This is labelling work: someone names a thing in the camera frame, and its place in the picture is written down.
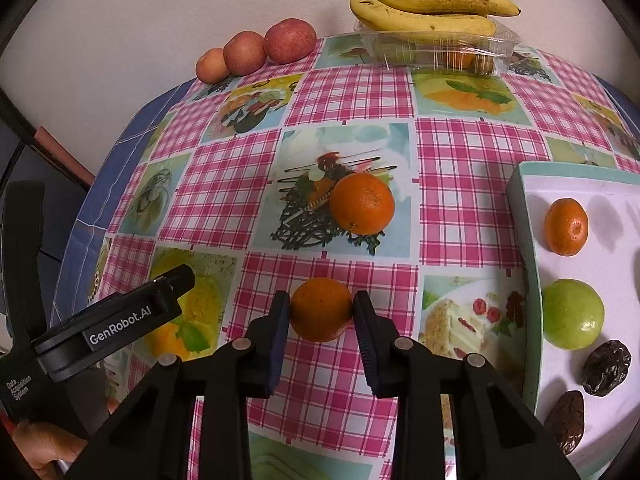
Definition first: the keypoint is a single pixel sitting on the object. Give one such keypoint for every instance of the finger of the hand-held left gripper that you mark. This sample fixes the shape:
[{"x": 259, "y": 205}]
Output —
[{"x": 177, "y": 280}]

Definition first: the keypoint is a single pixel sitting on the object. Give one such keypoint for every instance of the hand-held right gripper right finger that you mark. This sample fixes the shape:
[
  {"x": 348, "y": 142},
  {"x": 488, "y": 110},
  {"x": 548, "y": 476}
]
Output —
[{"x": 367, "y": 340}]

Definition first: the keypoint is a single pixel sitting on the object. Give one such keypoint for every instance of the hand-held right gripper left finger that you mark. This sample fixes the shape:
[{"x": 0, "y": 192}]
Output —
[{"x": 277, "y": 340}]

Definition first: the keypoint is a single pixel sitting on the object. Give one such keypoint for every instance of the orange tangerine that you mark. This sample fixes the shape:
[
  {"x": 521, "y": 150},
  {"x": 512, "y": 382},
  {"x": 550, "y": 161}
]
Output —
[
  {"x": 566, "y": 226},
  {"x": 462, "y": 59},
  {"x": 362, "y": 203},
  {"x": 321, "y": 310}
]

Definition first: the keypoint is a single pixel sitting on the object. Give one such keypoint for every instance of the large green apple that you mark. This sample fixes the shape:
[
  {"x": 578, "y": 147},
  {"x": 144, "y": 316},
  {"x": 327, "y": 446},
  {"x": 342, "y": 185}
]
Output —
[{"x": 572, "y": 314}]

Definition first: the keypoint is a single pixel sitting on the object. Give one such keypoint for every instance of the elongated brown date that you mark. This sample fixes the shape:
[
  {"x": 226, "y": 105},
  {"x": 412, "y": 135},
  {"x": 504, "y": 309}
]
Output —
[{"x": 565, "y": 421}]

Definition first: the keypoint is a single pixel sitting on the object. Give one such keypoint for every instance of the wrinkled dark dried fruit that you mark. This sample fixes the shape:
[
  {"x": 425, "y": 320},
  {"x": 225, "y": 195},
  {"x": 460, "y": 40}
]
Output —
[{"x": 606, "y": 367}]

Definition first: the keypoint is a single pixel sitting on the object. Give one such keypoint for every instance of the white tray with teal rim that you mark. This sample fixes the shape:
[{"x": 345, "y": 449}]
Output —
[{"x": 620, "y": 260}]

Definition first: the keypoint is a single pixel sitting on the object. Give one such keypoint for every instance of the person's left hand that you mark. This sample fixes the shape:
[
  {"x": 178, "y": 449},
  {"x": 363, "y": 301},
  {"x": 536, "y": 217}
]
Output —
[{"x": 45, "y": 447}]

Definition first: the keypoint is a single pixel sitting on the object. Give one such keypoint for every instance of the black furniture piece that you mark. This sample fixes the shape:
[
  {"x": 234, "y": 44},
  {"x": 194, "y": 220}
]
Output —
[{"x": 25, "y": 260}]

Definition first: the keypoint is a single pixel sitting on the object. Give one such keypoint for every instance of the blue gridded undercloth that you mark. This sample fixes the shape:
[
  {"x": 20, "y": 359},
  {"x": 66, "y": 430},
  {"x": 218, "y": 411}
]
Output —
[{"x": 105, "y": 180}]

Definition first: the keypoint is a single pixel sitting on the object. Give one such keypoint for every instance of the reddish wooden board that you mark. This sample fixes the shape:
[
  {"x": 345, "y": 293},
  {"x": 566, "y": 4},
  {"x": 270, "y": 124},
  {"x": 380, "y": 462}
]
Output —
[{"x": 55, "y": 147}]

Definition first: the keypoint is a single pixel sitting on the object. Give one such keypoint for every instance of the pink checked printed tablecloth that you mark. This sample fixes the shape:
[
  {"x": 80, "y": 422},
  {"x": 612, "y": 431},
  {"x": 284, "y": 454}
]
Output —
[{"x": 450, "y": 150}]

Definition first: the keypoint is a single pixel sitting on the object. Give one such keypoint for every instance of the small orange-red apple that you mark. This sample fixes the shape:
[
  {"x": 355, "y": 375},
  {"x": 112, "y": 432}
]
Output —
[{"x": 212, "y": 65}]

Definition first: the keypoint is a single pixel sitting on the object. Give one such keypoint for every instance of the medium red apple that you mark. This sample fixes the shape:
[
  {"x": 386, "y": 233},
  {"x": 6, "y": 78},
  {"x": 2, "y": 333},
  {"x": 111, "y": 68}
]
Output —
[{"x": 244, "y": 52}]

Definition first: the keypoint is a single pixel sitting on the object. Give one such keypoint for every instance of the large red apple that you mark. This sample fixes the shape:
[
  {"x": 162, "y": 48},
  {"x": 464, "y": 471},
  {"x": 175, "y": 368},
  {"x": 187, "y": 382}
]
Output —
[{"x": 290, "y": 40}]

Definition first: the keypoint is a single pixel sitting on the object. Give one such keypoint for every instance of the clear plastic clamshell container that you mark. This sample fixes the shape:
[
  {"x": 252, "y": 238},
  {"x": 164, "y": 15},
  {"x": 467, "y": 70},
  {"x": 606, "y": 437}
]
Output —
[{"x": 400, "y": 52}]

